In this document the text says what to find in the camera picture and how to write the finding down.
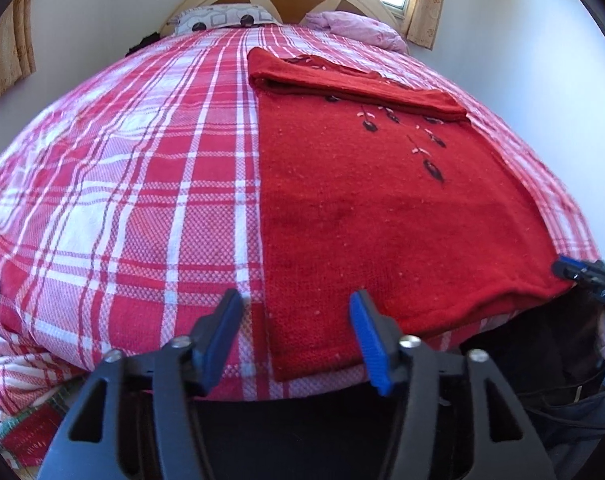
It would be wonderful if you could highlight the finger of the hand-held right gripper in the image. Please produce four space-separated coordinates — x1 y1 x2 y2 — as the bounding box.
553 255 605 292

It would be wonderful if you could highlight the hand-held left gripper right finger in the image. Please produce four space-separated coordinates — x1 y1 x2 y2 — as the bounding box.
349 289 556 480

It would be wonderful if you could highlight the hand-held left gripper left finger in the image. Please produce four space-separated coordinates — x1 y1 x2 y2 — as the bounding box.
37 288 244 480

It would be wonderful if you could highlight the red knitted sweater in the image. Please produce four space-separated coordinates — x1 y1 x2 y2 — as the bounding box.
246 46 573 383

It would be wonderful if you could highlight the person's dark clothing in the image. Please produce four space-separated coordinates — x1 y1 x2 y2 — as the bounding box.
457 290 605 480

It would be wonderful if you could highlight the red plaid bed sheet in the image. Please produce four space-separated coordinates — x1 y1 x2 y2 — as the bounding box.
0 22 601 426

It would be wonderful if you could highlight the green and red quilt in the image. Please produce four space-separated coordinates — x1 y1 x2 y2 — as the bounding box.
0 377 80 468

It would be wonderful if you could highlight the yellow floral curtain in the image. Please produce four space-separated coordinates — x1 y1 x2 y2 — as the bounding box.
0 0 36 111
404 0 449 52

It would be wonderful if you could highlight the dark cloth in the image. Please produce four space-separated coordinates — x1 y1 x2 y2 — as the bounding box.
125 34 160 57

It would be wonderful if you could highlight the pink floral pillow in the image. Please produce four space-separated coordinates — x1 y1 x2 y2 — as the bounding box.
302 10 409 54

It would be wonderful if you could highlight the grey patterned pillow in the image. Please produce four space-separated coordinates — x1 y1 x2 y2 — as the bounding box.
167 4 283 37

